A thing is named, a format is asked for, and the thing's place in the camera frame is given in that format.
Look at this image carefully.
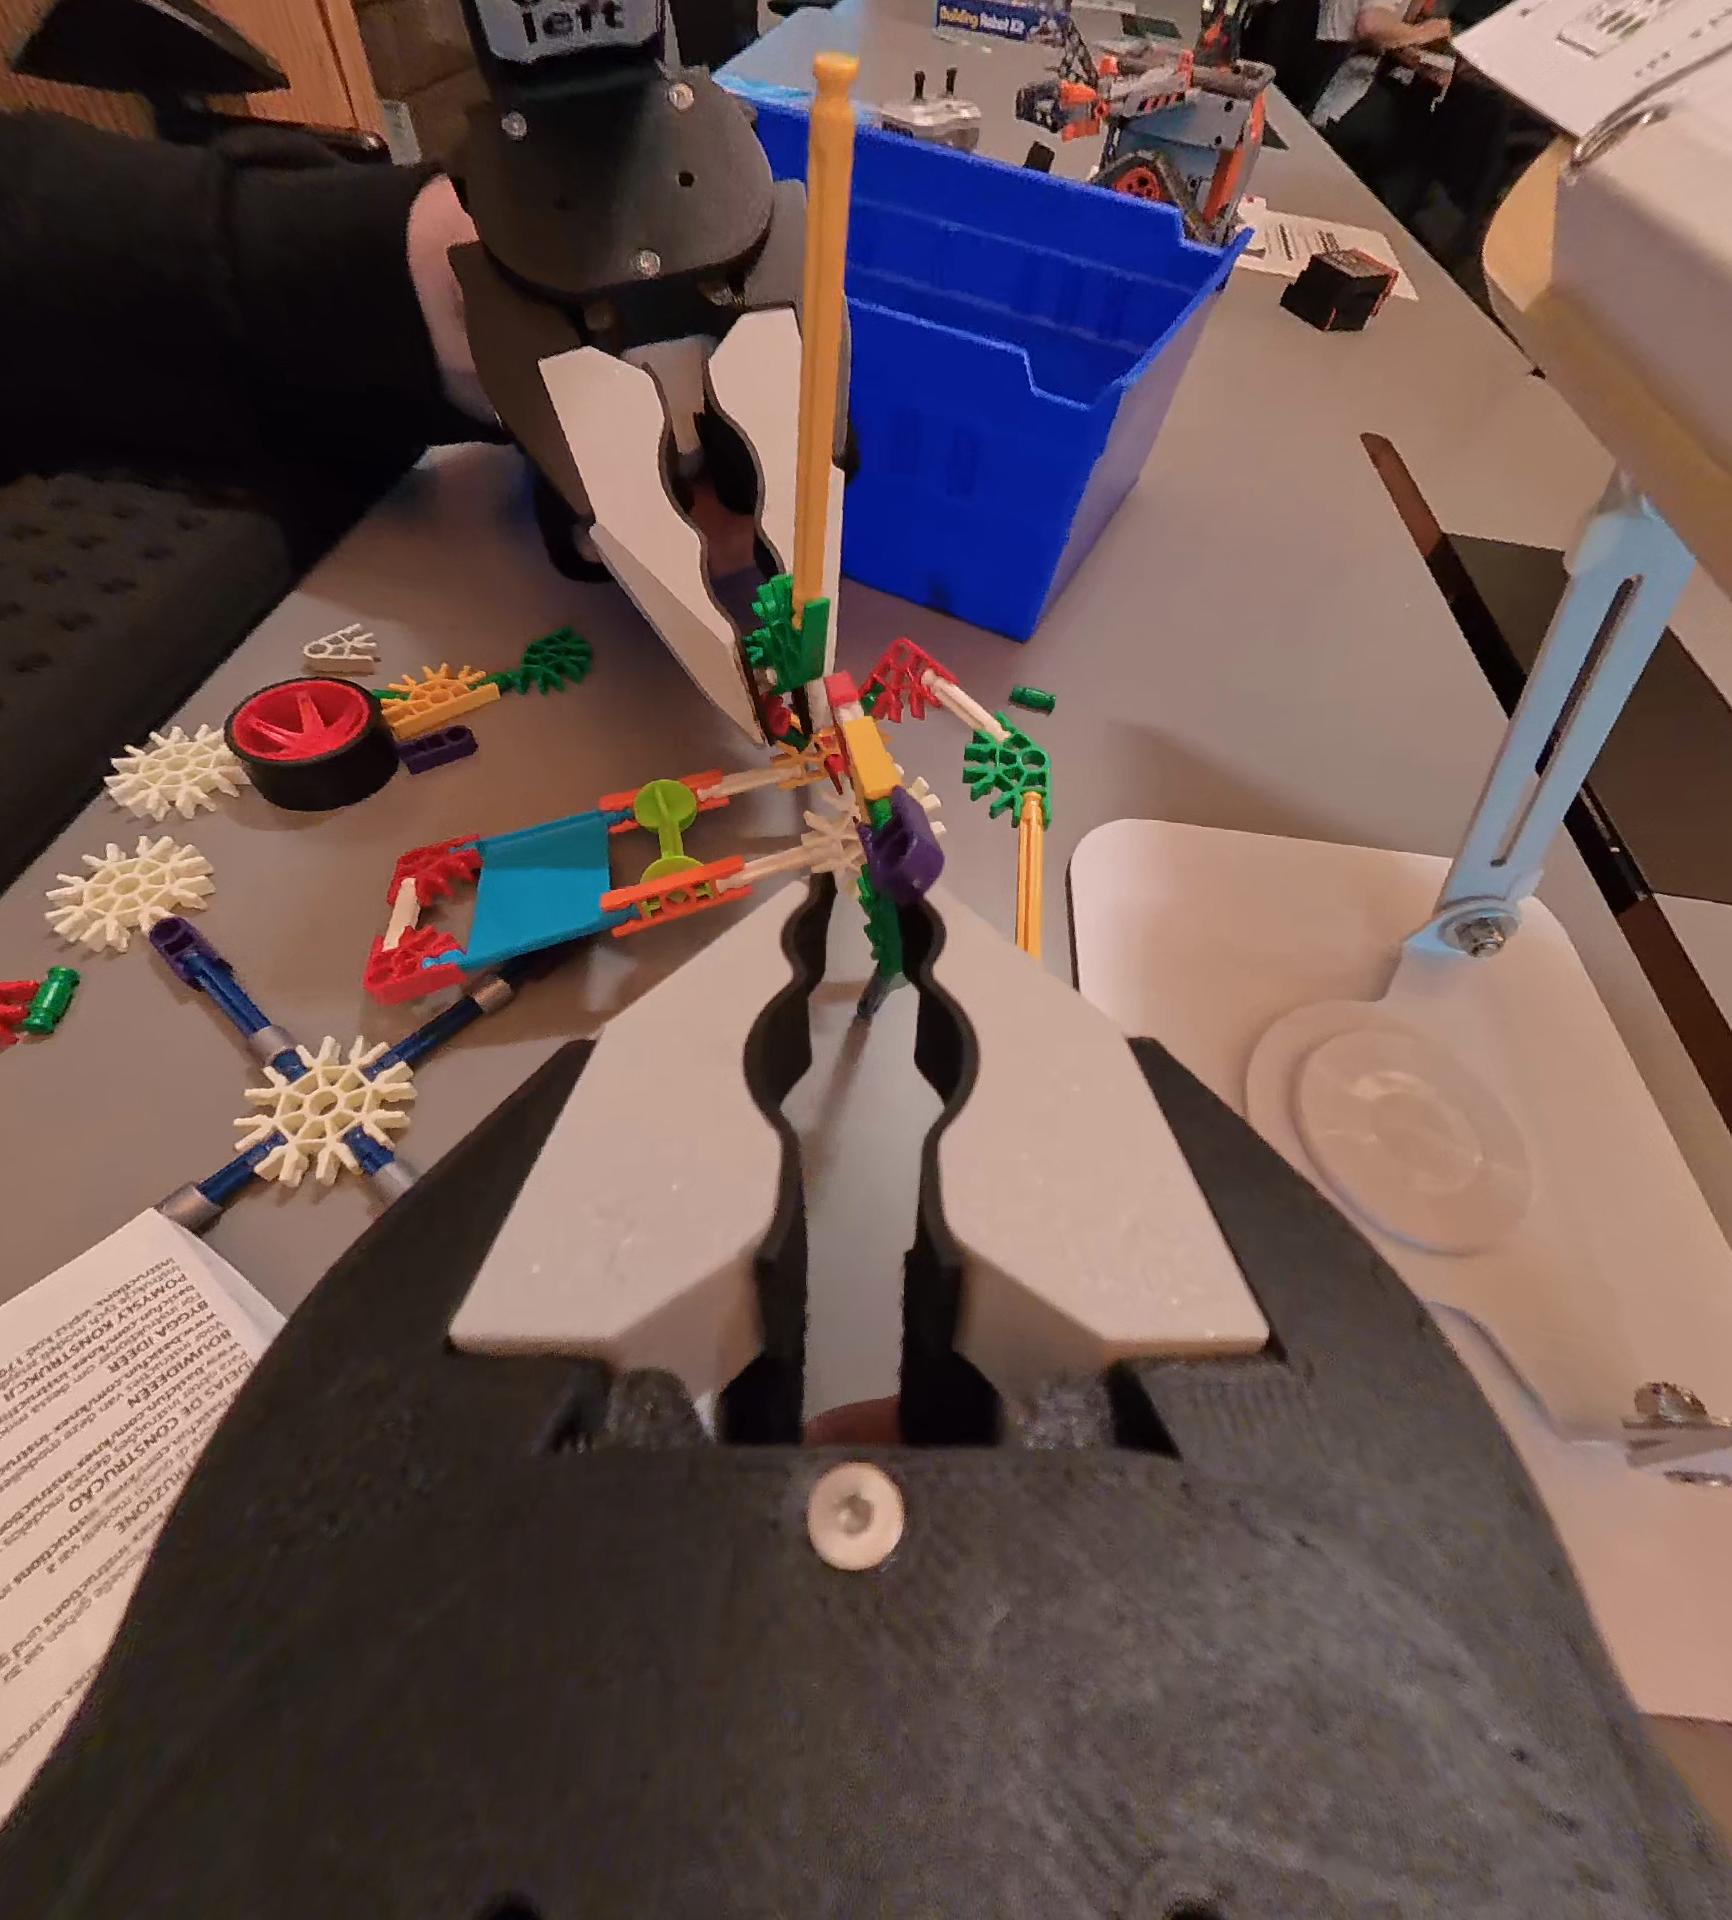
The small grey controller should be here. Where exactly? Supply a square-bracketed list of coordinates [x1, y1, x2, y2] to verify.
[878, 73, 986, 152]

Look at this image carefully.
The person's left hand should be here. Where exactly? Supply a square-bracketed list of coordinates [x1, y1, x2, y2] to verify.
[403, 168, 503, 426]

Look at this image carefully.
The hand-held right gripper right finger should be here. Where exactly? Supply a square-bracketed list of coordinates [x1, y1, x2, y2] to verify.
[895, 881, 1274, 1449]

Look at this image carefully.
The instruction booklet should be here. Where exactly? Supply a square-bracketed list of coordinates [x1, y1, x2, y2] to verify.
[0, 1212, 286, 1920]

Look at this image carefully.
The blue rod cross assembly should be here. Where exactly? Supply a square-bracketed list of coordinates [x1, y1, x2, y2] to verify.
[146, 917, 516, 1231]

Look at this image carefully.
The clear suction dome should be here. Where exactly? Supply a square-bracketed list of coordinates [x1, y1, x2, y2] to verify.
[1291, 1026, 1536, 1253]

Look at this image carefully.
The person's left forearm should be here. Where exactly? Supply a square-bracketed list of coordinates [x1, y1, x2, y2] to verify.
[0, 89, 507, 503]

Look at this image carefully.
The white mount bracket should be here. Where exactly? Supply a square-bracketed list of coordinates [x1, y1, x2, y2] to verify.
[1244, 899, 1732, 1479]

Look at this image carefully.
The black perforated panel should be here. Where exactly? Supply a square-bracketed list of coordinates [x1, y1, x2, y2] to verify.
[0, 479, 297, 977]

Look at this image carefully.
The yellow fan connector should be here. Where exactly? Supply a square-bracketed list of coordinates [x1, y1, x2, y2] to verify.
[378, 664, 500, 740]

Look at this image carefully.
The orange grey toy robot vehicle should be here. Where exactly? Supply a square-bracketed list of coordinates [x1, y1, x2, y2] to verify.
[1015, 29, 1276, 249]

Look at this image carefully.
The small black box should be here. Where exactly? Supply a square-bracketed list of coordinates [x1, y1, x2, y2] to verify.
[1278, 246, 1404, 335]

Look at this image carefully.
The blue plastic bin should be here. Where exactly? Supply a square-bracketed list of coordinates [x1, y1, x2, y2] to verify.
[721, 82, 1250, 644]

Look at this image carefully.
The white paper card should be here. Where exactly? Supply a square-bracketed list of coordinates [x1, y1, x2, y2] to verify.
[1231, 193, 1395, 280]

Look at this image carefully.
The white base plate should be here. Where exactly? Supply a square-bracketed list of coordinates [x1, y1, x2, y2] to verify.
[1067, 816, 1732, 1728]

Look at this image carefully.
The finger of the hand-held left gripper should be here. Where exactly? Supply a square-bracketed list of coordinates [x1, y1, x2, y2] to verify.
[535, 343, 785, 748]
[708, 304, 853, 700]

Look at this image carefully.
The white snowflake connector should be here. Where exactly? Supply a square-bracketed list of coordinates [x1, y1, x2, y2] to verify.
[103, 725, 253, 821]
[43, 836, 216, 949]

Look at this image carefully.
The black wheel red hub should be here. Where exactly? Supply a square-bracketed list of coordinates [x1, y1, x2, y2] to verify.
[223, 677, 403, 811]

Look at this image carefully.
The colourful toy construction model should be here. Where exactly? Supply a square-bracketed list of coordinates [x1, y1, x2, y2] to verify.
[360, 51, 1059, 1021]

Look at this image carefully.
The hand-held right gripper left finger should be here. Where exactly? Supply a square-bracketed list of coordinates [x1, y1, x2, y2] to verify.
[445, 874, 837, 1449]

